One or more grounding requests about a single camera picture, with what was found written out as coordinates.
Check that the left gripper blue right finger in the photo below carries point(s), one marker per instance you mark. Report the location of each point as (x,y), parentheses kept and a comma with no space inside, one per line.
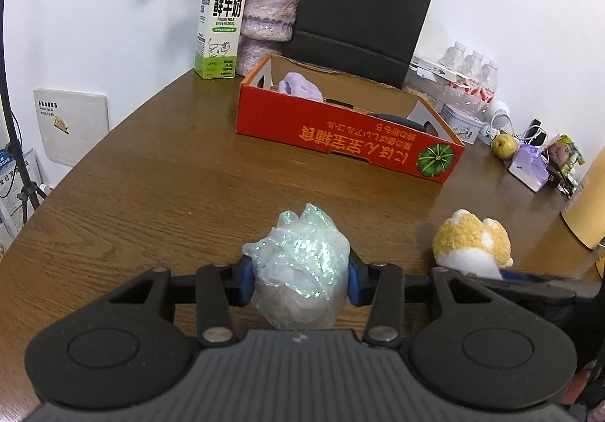
(357,280)

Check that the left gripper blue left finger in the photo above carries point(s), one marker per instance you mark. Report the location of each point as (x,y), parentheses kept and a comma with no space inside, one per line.
(244,279)

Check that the iridescent white plastic wrap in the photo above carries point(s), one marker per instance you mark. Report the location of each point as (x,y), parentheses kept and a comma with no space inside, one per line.
(301,271)

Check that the dark blue fabric case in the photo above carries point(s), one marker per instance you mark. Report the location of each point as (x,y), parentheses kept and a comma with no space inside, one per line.
(426,128)

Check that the purple woven drawstring pouch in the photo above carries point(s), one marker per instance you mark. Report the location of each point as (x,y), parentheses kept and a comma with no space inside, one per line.
(294,84)

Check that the yellow white plush toy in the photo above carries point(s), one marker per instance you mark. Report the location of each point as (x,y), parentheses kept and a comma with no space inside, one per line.
(473,246)

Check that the yellow cylindrical container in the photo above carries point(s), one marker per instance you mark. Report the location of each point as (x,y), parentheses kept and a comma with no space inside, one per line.
(585,212)

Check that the orange cardboard pumpkin box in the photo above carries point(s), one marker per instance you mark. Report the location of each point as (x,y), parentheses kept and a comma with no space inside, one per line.
(343,122)

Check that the purple white gift box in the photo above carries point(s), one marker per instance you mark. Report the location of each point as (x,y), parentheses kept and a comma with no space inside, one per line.
(530,167)

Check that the small decorated tin box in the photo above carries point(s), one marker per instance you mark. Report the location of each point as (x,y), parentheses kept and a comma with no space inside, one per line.
(465,125)

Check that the colourful snack packet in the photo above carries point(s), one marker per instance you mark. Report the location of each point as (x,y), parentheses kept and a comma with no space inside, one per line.
(563,155)

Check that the yellow green apple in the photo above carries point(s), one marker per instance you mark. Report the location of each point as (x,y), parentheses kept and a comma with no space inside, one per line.
(504,146)

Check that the clear jar of seeds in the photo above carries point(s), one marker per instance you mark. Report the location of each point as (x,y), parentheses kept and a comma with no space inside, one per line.
(429,89)

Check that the white round device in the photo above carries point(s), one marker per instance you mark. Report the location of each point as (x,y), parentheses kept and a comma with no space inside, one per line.
(496,117)

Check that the white red flat box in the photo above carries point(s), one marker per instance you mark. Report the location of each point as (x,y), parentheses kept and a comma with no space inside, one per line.
(430,70)

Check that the left water bottle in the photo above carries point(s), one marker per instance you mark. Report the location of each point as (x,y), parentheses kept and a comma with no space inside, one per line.
(451,62)

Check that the water bottle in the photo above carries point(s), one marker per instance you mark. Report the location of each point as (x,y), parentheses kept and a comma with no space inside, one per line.
(451,62)
(470,71)
(487,82)

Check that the middle water bottle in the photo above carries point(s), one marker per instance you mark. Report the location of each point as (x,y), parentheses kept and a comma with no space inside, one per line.
(470,71)

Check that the right water bottle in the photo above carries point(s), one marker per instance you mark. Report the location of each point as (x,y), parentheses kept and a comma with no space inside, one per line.
(487,82)

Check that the black paper shopping bag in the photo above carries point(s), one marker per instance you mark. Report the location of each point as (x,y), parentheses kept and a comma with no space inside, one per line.
(373,39)

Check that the purple textured ceramic vase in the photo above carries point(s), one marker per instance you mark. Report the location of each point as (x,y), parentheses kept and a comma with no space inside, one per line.
(266,26)

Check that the white green milk carton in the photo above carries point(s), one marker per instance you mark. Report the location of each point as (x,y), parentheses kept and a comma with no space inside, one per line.
(218,37)

